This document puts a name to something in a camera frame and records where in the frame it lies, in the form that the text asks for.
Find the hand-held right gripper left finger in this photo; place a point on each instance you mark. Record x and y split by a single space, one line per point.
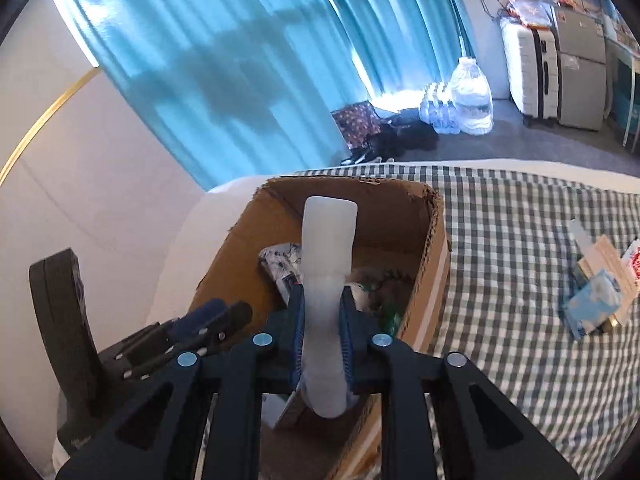
296 330

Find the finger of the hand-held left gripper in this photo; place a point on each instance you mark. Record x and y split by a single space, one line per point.
197 317
230 325

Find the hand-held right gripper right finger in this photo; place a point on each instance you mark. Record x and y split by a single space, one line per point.
347 330

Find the white cream tube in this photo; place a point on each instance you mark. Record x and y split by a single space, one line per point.
327 260

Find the brown cardboard box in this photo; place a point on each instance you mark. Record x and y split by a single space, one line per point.
390 220

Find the green plastic item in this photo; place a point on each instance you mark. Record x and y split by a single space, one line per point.
392 322

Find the grey floral tissue pack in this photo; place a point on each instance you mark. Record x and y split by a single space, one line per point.
280 265

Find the grey checkered blanket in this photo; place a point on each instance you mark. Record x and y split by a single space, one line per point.
500 235

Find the black bag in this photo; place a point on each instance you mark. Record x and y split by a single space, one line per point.
405 137

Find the patterned dark bag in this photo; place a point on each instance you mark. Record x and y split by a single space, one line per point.
356 122

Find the pack of small water bottles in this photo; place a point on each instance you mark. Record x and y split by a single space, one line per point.
435 110

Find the blue tissue pack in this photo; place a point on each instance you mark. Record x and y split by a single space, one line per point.
590 305

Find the teal window curtain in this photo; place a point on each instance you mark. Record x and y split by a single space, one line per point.
225 60

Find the large clear water jug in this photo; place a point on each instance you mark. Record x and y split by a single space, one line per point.
471 95

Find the beige flat carton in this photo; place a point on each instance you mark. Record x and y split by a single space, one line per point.
605 255

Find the white packet with red print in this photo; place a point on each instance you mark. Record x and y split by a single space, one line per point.
634 260

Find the white suitcase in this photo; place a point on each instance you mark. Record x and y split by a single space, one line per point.
522 70

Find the silver mini fridge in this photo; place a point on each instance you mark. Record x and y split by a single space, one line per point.
580 85

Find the orange white bag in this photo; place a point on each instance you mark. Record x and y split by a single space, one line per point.
530 10

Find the white dressing table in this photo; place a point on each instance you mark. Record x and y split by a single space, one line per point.
627 90

